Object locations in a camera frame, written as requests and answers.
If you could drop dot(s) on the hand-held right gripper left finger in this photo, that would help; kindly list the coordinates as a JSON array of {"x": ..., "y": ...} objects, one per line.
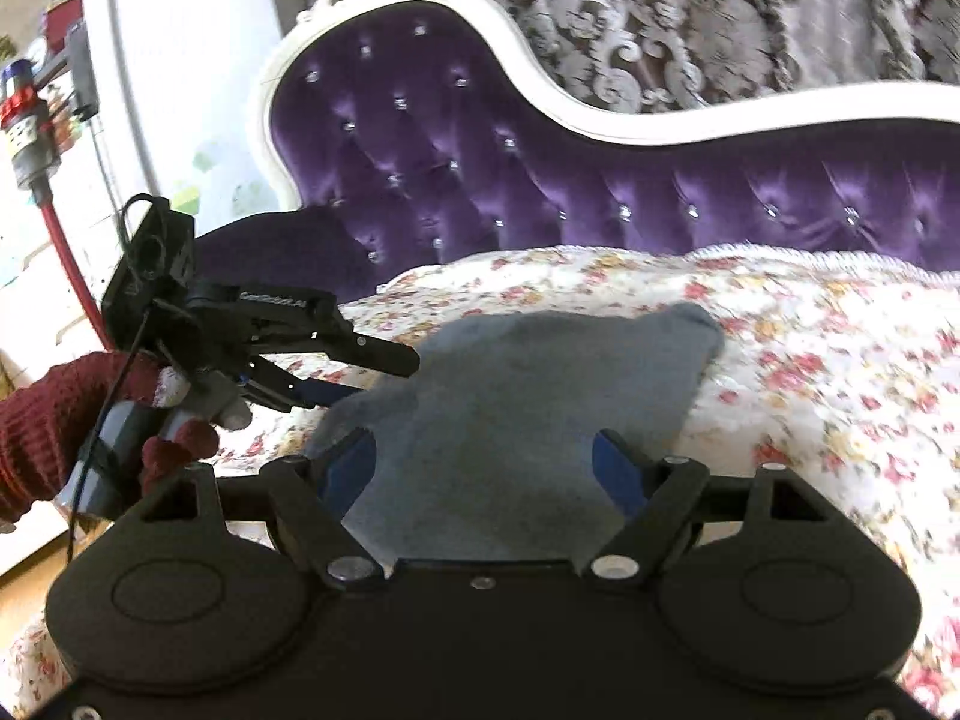
[{"x": 351, "y": 469}]

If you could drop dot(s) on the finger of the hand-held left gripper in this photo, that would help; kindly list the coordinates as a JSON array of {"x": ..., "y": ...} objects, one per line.
[
  {"x": 315, "y": 391},
  {"x": 375, "y": 354}
]

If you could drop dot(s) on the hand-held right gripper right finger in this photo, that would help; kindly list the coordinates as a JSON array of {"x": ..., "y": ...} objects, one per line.
[{"x": 619, "y": 469}]

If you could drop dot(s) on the grey argyle sweater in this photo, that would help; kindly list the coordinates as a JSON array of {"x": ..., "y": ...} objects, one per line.
[{"x": 525, "y": 405}]

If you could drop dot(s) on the person's left forearm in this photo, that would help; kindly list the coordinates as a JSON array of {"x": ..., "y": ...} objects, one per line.
[{"x": 30, "y": 450}]

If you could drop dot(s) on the person's left hand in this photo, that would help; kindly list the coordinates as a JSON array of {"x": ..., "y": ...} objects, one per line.
[{"x": 120, "y": 379}]

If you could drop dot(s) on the vacuum cleaner with red tube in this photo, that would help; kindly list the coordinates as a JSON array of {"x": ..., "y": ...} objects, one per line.
[{"x": 26, "y": 135}]

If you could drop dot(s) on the white door panel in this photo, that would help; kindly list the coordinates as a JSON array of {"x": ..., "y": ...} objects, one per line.
[{"x": 187, "y": 52}]

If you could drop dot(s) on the floral blanket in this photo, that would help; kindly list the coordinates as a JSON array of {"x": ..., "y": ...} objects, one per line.
[{"x": 825, "y": 390}]

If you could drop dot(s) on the purple tufted sofa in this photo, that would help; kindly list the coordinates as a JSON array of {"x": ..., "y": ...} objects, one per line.
[{"x": 450, "y": 127}]

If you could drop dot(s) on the white lace-trimmed cloth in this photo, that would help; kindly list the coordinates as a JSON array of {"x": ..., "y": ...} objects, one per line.
[{"x": 825, "y": 255}]

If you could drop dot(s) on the grey damask curtain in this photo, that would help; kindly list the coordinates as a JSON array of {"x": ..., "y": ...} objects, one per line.
[{"x": 675, "y": 15}]

